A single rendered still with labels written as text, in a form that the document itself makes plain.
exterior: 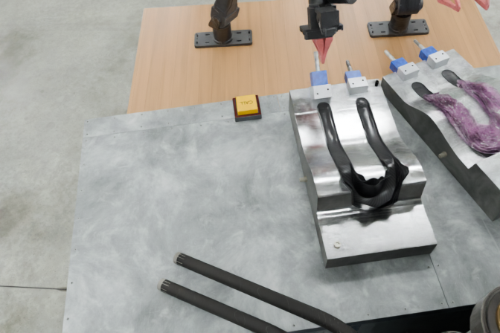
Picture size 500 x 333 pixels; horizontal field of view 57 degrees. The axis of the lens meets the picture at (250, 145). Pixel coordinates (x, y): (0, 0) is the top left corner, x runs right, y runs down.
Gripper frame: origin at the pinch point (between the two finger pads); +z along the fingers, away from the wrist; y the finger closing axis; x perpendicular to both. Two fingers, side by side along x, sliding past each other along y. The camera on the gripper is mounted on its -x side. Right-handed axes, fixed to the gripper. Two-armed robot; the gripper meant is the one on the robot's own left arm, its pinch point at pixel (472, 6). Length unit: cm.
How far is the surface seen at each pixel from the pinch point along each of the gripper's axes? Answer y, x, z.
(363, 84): -19.5, 27.8, -2.7
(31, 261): -152, 119, 10
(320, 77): -31.5, 25.7, -4.2
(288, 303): -45, 28, 56
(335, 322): -36, 25, 61
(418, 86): -1.7, 34.5, -6.3
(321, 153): -33.4, 29.5, 18.3
